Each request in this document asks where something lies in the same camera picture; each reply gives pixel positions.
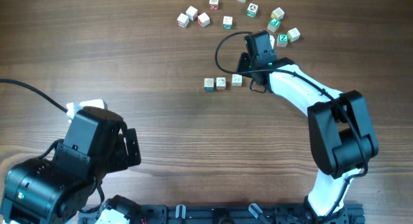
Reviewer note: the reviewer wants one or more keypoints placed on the wooden block letter Z side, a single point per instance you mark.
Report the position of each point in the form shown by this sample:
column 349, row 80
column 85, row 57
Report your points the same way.
column 183, row 20

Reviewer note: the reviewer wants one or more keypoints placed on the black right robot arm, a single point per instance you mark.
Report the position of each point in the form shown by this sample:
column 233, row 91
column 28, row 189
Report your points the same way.
column 342, row 138

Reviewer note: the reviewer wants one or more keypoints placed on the green bordered picture block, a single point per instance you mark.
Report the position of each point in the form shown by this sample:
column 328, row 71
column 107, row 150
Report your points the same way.
column 252, row 10

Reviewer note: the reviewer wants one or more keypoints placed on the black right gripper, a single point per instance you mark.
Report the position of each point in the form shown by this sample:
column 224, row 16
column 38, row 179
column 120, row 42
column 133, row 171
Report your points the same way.
column 243, row 59

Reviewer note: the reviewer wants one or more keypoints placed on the red number six block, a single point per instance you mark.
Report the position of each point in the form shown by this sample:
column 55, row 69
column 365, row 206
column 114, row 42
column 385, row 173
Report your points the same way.
column 221, row 83

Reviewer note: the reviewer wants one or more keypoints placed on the red edged wooden block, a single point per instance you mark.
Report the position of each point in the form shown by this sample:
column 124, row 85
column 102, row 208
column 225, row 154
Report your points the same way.
column 192, row 13

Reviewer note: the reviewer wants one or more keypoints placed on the blue number wooden block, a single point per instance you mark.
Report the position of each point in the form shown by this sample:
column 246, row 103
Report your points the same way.
column 209, row 84

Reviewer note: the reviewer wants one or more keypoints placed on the red letter Q block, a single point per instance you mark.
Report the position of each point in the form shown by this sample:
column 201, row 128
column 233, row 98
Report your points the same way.
column 213, row 4

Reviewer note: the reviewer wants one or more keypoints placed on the yellow edged wooden block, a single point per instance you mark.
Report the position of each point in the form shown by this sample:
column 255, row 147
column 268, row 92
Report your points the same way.
column 278, row 14

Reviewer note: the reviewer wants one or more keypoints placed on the green letter wooden block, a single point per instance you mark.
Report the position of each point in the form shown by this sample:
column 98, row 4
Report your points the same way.
column 227, row 22

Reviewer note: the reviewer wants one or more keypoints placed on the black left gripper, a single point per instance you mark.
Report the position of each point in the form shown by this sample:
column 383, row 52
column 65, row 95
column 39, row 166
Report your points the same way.
column 120, row 160

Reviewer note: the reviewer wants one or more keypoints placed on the wooden block number one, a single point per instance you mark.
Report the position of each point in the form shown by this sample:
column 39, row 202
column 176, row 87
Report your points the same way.
column 237, row 80

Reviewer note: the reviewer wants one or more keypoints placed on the wooden block animal drawing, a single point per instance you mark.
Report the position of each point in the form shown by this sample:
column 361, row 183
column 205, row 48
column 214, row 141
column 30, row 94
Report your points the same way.
column 203, row 19

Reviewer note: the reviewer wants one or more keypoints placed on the yellow turtle wooden block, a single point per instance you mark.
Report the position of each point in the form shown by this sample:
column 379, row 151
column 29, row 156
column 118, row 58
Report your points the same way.
column 293, row 34

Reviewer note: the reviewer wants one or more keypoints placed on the green letter Z block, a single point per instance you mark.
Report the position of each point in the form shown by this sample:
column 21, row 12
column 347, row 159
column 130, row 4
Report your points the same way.
column 282, row 40

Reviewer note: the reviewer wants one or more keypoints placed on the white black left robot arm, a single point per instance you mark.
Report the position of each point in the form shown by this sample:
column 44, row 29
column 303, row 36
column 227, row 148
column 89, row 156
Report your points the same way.
column 38, row 192

